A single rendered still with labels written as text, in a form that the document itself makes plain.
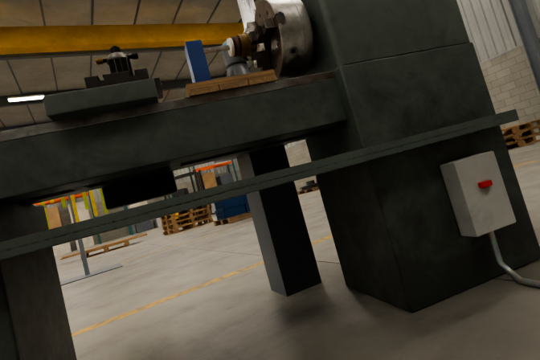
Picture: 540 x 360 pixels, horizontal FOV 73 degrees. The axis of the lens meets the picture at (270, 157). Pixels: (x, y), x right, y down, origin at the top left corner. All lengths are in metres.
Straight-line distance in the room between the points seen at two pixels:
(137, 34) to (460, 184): 11.83
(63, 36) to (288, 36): 11.24
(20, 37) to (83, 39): 1.52
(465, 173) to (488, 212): 0.15
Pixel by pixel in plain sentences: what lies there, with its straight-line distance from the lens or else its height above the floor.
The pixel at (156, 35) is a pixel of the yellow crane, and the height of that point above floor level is 6.15.
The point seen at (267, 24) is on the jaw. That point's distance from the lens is 1.39.
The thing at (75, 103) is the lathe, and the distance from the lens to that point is 1.16.
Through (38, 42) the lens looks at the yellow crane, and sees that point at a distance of 12.32.
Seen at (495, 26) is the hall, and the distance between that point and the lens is 12.38.
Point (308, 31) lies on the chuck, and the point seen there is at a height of 1.03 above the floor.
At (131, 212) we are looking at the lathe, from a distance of 1.02.
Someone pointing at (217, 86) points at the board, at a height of 0.88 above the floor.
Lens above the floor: 0.52
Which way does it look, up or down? 5 degrees up
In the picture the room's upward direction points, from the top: 15 degrees counter-clockwise
